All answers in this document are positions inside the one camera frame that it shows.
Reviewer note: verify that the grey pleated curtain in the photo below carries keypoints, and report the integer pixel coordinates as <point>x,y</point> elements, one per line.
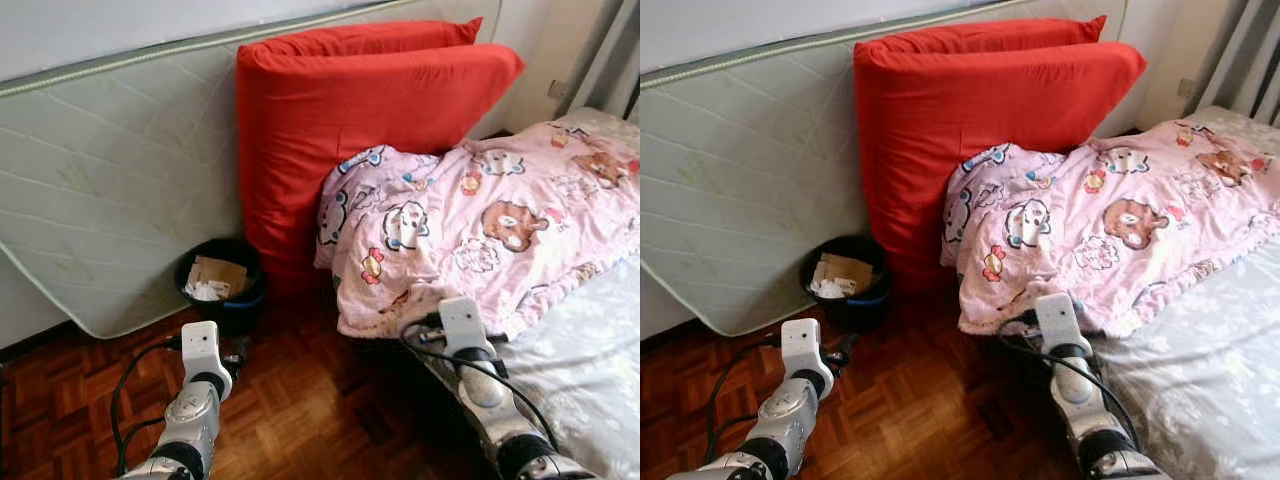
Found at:
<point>1250,55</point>
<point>620,55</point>

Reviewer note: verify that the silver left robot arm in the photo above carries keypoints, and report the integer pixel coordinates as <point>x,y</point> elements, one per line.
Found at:
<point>185,430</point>
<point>780,430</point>

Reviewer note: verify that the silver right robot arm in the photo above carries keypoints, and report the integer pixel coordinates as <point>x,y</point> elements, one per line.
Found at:
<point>500,410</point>
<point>1095,410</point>

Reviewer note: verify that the black waste bin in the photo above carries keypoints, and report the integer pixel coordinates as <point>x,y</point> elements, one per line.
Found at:
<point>860,312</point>
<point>235,315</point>

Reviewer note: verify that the pink cartoon print blanket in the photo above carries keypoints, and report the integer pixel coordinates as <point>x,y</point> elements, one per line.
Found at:
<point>1120,230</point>
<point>500,230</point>

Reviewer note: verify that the white wall socket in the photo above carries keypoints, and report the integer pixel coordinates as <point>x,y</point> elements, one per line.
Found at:
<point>1187,87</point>
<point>556,88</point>

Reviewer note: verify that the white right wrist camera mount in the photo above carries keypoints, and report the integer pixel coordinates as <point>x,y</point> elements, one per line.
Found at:
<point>1056,324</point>
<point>462,328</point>

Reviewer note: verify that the white crumpled tissue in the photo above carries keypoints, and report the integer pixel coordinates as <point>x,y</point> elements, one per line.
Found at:
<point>830,290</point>
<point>205,292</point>

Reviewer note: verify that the bed with grey floral sheet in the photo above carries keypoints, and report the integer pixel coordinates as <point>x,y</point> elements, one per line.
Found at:
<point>590,370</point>
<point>1210,370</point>

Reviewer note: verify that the red fabric cushion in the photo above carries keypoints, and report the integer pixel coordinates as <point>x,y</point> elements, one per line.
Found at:
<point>350,150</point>
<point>1000,35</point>
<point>960,150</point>
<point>380,38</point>

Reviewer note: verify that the pale quilted spare mattress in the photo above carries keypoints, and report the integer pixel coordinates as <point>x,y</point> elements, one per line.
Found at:
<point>740,180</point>
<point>120,180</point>

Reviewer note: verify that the brown cardboard piece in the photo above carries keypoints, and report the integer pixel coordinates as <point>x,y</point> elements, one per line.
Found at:
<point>222,272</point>
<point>848,270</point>

